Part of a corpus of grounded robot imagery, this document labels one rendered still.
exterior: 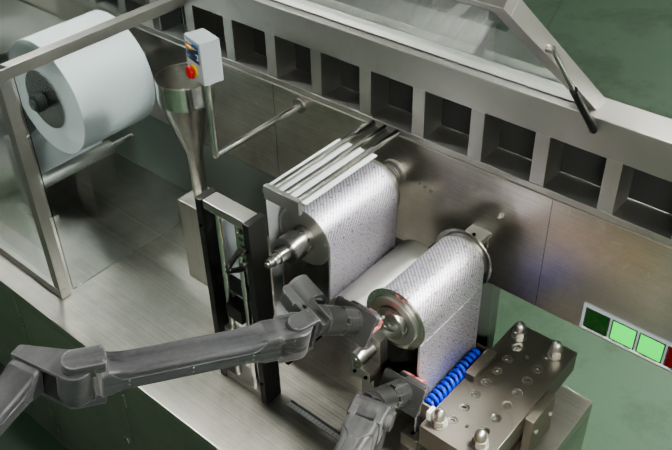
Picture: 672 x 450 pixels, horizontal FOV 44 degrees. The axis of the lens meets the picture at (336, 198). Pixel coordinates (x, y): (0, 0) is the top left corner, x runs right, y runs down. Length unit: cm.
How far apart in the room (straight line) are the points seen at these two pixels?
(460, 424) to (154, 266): 105
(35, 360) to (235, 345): 32
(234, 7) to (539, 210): 92
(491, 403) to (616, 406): 149
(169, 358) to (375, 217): 63
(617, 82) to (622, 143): 376
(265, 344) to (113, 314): 93
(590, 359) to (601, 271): 169
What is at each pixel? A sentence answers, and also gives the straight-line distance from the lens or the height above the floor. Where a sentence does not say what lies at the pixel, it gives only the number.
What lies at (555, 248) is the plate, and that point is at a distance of 183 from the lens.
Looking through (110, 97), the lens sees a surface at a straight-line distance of 226.
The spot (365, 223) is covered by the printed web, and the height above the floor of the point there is 134.
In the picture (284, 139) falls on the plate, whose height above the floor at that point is 128.
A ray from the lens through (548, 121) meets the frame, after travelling 169.
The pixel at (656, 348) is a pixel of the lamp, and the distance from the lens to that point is 185.
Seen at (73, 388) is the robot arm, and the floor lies 145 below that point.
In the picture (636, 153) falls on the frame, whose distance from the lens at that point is 164.
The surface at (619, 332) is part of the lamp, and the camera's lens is 187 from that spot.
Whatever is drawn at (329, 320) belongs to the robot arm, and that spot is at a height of 139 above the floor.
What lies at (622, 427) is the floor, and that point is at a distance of 328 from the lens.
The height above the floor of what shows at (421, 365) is 115.
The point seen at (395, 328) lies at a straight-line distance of 171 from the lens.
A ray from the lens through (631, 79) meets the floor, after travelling 546.
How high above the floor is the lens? 246
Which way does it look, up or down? 36 degrees down
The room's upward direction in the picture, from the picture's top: 1 degrees counter-clockwise
